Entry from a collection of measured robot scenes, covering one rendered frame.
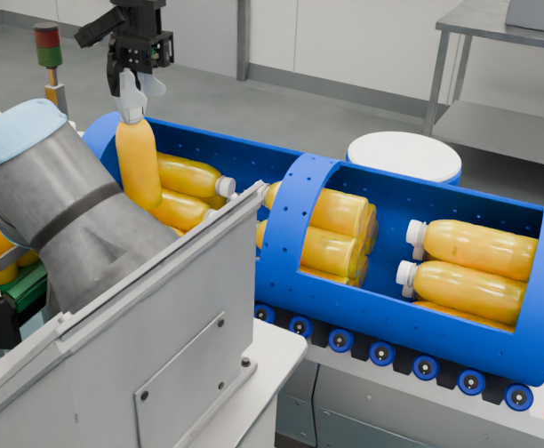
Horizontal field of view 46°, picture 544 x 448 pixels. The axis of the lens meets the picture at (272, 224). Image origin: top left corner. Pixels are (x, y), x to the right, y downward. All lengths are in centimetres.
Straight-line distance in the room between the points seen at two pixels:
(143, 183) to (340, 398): 53
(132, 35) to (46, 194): 47
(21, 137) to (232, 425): 39
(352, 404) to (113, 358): 70
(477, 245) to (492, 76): 342
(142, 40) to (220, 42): 404
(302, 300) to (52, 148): 53
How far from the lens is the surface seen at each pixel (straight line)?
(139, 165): 119
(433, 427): 118
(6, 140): 72
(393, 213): 126
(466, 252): 106
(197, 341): 66
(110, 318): 53
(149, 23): 107
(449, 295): 105
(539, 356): 103
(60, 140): 72
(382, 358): 113
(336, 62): 473
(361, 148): 164
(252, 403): 78
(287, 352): 84
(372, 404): 119
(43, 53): 181
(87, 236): 69
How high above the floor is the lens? 173
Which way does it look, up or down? 32 degrees down
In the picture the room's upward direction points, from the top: 3 degrees clockwise
